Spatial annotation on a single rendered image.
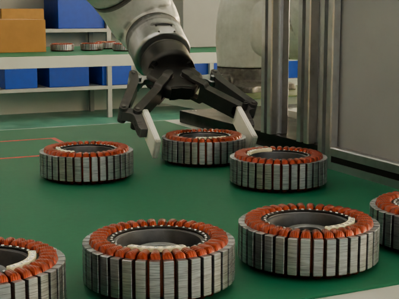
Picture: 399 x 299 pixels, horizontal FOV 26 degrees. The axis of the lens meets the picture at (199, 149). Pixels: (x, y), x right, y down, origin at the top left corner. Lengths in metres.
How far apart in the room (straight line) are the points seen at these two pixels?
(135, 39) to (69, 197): 0.42
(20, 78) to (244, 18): 5.47
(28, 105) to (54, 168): 7.08
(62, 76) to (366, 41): 6.59
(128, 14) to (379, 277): 0.76
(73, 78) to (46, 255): 7.03
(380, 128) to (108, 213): 0.35
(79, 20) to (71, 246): 6.88
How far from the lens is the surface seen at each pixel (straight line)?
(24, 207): 0.90
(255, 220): 0.68
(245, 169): 0.96
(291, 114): 1.46
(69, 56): 3.82
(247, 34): 2.11
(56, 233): 0.80
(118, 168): 1.01
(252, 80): 2.12
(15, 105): 8.06
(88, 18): 7.63
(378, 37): 1.04
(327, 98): 1.10
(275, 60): 1.25
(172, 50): 1.26
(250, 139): 1.17
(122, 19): 1.34
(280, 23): 1.26
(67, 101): 8.18
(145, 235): 0.67
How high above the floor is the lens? 0.95
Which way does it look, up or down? 9 degrees down
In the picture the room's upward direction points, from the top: straight up
